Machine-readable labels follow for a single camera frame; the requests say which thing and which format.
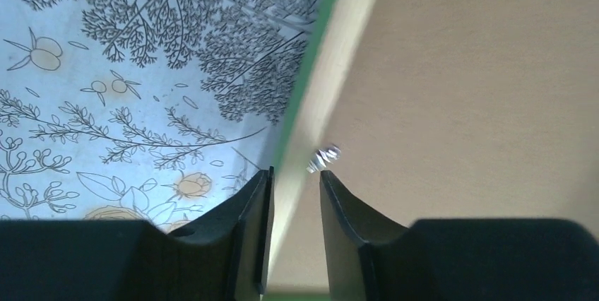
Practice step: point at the floral tablecloth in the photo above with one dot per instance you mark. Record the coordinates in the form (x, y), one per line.
(152, 109)

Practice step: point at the wooden picture frame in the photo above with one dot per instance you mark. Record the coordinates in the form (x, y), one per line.
(327, 60)

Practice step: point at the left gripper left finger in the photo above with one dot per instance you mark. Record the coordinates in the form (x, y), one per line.
(222, 255)

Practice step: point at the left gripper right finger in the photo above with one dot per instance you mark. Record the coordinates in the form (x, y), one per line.
(371, 257)

